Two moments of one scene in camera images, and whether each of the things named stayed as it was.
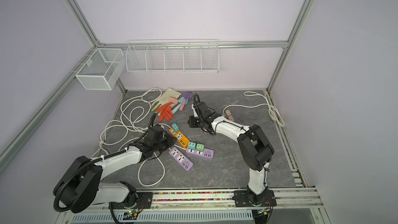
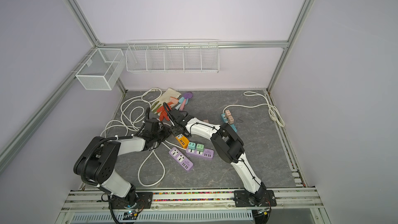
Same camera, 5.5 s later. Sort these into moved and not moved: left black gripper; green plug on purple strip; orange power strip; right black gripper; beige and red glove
Moved: left black gripper; right black gripper
Not moved: orange power strip; beige and red glove; green plug on purple strip
